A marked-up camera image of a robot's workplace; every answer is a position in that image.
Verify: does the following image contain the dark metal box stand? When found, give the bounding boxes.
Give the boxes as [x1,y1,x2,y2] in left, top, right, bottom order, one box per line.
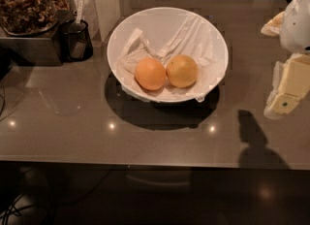
[0,10,74,66]

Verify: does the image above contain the white bowl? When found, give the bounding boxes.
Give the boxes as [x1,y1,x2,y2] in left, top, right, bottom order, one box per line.
[108,7,229,103]

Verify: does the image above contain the orange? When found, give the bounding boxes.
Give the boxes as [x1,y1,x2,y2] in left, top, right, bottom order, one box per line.
[135,57,166,91]
[166,54,198,88]

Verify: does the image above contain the white crumpled paper napkin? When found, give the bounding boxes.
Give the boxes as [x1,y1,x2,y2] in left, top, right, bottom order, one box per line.
[114,14,225,103]

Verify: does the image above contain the black mesh cup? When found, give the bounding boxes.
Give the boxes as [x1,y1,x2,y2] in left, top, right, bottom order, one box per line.
[59,20,93,62]

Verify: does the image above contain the black cables under table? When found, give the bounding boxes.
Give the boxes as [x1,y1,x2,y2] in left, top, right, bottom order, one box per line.
[0,167,112,225]

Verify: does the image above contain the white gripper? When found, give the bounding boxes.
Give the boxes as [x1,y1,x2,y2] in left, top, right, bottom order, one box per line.
[261,0,310,119]

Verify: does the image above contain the white spoon in cup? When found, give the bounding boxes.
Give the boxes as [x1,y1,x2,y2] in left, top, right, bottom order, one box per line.
[68,0,84,33]

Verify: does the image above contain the glass jar of granola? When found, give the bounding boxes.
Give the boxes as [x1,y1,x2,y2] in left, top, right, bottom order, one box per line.
[0,0,70,37]

